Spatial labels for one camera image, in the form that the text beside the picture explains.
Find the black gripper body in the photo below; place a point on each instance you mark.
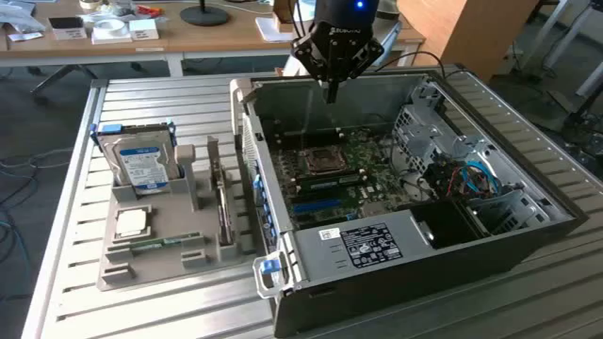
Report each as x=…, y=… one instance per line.
x=343, y=24

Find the black graphics card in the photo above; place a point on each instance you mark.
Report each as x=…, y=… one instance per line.
x=226, y=212

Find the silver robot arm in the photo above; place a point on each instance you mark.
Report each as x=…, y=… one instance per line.
x=293, y=69

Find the white paper stack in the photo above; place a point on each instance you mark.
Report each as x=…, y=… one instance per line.
x=271, y=33

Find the small cardboard box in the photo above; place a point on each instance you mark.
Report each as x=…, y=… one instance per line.
x=282, y=17

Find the wooden cabinet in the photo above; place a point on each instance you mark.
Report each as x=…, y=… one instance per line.
x=472, y=35

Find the black lamp base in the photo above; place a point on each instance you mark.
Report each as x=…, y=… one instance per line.
x=205, y=16

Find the metal drive cage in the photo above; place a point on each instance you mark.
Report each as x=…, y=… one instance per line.
x=425, y=141

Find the CPU socket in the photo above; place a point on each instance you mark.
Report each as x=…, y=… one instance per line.
x=325, y=160

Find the green motherboard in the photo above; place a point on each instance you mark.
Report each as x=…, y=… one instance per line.
x=377, y=166

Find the orange small item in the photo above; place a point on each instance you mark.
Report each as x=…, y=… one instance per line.
x=150, y=11

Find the plain white box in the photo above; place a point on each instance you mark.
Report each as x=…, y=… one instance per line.
x=143, y=30

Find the blue slot retainer clip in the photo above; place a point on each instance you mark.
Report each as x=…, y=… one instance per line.
x=265, y=207
x=258, y=183
x=269, y=220
x=271, y=231

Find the black expansion slot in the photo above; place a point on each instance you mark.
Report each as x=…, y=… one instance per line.
x=313, y=198

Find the bag of dark parts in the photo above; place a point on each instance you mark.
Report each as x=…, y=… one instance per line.
x=122, y=7

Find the flat white box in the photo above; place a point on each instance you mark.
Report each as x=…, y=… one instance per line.
x=111, y=39

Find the white tape roll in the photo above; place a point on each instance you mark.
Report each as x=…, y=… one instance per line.
x=111, y=27

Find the blue expansion slot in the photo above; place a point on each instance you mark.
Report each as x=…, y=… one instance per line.
x=318, y=206

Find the grey chipset heatsink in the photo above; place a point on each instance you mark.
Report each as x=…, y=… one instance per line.
x=379, y=210

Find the hard disk with blue label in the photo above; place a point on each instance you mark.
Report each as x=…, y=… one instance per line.
x=142, y=166

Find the beige tape roll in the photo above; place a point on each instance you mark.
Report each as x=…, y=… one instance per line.
x=90, y=4

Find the white box with black top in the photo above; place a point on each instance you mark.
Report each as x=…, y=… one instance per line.
x=69, y=30

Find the black wheeled stand leg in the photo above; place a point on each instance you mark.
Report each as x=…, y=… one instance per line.
x=62, y=76

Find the silver disk bay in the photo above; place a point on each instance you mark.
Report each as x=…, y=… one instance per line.
x=514, y=212

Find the wooden desk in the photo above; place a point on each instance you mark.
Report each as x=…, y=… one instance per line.
x=47, y=47

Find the grey power supply unit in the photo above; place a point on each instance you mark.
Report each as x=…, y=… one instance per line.
x=325, y=254

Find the white label card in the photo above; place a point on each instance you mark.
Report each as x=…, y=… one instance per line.
x=23, y=36

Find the silver CPU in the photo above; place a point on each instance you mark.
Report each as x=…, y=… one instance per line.
x=131, y=223

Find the blue case latch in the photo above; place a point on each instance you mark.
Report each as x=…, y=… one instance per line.
x=270, y=267

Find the clear plastic bag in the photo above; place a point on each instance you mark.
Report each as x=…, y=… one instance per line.
x=19, y=19

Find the bare green RAM stick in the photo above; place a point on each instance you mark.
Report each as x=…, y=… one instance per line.
x=151, y=243

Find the grey parts rack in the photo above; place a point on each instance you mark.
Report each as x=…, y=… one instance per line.
x=174, y=254

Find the black open PC case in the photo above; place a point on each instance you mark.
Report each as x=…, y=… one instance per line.
x=425, y=282

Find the white table frame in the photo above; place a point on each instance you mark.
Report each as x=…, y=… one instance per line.
x=568, y=37

